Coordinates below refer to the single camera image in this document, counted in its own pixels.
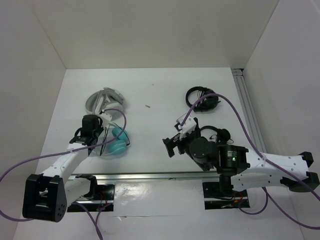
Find black headphone audio cable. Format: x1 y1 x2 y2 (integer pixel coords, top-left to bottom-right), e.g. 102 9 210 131
98 126 131 156

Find teal cat ear headphones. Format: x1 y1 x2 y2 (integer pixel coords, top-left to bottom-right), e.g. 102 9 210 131
88 122 130 157

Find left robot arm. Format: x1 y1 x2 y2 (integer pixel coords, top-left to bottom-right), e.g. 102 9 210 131
22 114 104 223

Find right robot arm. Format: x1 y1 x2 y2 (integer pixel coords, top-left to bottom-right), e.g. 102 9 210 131
163 117 320 196

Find black unwrapped headphones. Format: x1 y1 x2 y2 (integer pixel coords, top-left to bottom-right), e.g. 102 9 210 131
200 125 231 145

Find black wrapped headphones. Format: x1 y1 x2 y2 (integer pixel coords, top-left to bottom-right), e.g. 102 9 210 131
185 86 221 113

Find grey white gaming headset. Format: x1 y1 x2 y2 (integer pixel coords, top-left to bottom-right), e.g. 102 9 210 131
84 87 125 117

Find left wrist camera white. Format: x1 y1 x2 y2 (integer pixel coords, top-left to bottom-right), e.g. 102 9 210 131
99 110 114 126

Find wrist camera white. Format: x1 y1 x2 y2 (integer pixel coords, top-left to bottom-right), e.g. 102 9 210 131
99 110 114 126
175 114 197 140

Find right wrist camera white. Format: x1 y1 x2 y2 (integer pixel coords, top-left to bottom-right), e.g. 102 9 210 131
175 114 197 140

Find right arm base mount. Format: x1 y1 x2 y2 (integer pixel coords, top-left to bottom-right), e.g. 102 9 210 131
202 182 250 210

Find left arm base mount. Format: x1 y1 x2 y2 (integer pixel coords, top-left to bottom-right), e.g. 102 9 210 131
65 180 115 213

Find aluminium rail at right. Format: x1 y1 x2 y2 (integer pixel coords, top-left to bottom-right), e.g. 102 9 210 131
231 68 267 153

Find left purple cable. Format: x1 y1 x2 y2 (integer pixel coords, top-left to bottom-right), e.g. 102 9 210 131
0 108 128 240

